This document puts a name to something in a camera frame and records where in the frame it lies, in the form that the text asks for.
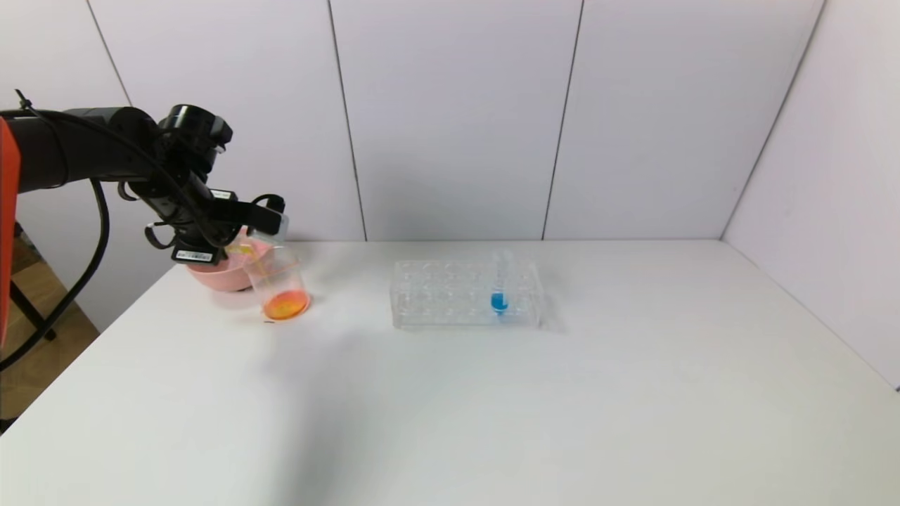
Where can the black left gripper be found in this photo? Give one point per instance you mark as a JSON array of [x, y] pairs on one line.
[[193, 254]]

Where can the black and orange left arm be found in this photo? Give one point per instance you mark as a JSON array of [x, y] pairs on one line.
[[77, 144]]

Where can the clear glass beaker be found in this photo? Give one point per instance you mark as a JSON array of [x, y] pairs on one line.
[[285, 306]]

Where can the clear acrylic test tube rack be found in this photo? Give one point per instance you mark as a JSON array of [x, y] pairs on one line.
[[436, 302]]

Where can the test tube with blue pigment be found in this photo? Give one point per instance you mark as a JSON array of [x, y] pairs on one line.
[[499, 303]]

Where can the pink bowl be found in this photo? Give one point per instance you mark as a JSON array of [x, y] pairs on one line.
[[218, 277]]

